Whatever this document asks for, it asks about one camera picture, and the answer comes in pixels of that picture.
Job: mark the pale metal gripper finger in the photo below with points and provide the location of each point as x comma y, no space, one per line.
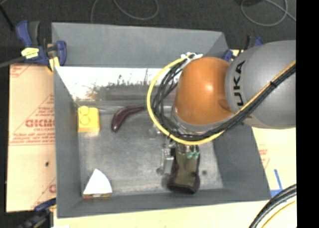
161,162
169,164

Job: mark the dark purple and olive pouch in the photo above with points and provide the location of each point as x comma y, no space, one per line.
184,177

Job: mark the grey metal bin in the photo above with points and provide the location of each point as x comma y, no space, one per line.
129,152

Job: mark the purple toy eggplant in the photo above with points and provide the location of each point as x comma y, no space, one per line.
119,119

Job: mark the white wedge toy cake slice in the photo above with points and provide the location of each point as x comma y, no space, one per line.
97,183

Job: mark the yellow toy brick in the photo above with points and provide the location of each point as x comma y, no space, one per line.
88,119

